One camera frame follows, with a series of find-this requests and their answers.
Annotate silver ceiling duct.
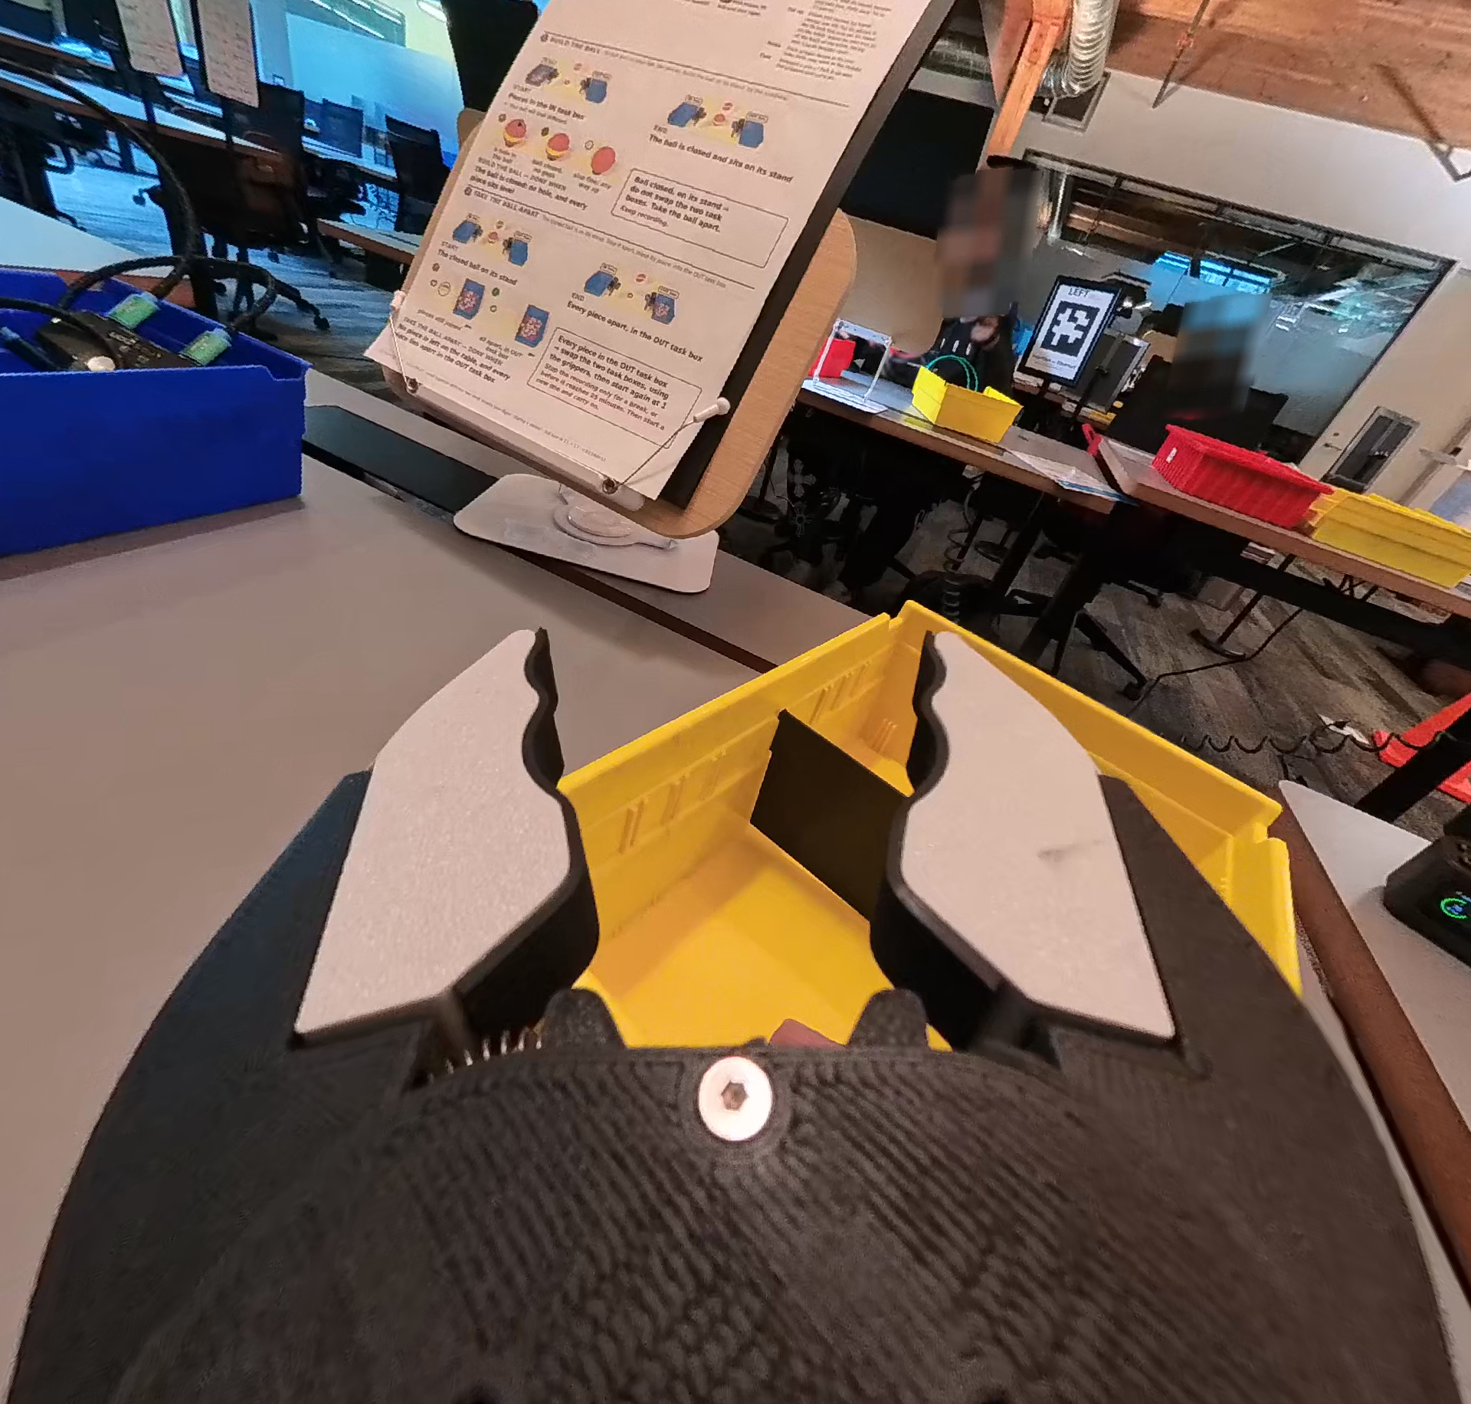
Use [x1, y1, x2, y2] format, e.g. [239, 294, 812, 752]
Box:
[1057, 0, 1140, 101]

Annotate papers on table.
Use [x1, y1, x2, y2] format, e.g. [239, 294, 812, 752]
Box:
[1005, 443, 1133, 502]

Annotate black device green display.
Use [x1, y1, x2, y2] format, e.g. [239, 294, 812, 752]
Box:
[1382, 806, 1471, 962]

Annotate instruction sheet on stand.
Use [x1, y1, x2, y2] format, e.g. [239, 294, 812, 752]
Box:
[96, 0, 185, 78]
[188, 0, 260, 107]

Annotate wooden document stand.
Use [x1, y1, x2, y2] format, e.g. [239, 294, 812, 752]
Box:
[453, 104, 858, 541]

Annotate blue plastic bin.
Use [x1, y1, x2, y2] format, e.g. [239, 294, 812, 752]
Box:
[0, 265, 312, 561]

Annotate stacked yellow bins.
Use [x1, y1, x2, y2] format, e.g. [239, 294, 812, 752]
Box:
[1303, 487, 1471, 590]

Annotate yellow plastic bin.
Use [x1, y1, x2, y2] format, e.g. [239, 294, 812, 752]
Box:
[559, 601, 1303, 1054]

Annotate grey wall panel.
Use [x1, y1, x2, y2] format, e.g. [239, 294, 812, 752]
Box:
[1337, 406, 1415, 486]

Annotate green plug braided black cable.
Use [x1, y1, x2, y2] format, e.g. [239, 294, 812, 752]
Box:
[177, 254, 283, 369]
[0, 64, 202, 334]

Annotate red floor cable cover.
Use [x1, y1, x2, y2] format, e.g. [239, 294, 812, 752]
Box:
[1372, 696, 1471, 804]

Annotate black monitor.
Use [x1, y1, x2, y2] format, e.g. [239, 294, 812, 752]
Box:
[436, 0, 542, 107]

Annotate white stand base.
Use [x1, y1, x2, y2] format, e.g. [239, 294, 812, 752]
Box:
[453, 472, 720, 594]

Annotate printed instruction sheet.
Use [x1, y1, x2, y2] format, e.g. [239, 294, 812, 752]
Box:
[364, 0, 979, 502]

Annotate wooden background table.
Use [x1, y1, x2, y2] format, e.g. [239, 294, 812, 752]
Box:
[1090, 438, 1471, 624]
[798, 374, 1110, 499]

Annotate black adapter cable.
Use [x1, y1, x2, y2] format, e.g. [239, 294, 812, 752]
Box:
[0, 294, 70, 377]

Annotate black square adapter box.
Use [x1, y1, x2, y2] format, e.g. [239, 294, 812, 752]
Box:
[32, 311, 197, 377]

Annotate black bin divider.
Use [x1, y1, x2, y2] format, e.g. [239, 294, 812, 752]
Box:
[752, 709, 920, 922]

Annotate long background desk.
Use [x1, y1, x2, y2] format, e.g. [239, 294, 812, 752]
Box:
[0, 29, 404, 204]

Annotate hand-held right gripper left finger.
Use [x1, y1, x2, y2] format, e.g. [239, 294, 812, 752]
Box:
[292, 625, 602, 1054]

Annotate tablet with printed tag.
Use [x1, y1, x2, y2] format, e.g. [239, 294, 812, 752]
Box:
[1025, 274, 1126, 384]

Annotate red ribbed bin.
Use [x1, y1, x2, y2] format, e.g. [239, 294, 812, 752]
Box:
[1152, 424, 1334, 530]

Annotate small yellow bin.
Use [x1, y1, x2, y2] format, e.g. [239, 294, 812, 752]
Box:
[910, 363, 1025, 443]

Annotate coiled floor cable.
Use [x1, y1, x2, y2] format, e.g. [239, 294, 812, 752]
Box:
[1172, 719, 1380, 757]

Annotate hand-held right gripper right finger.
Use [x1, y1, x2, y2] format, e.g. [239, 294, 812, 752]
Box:
[867, 628, 1178, 1060]

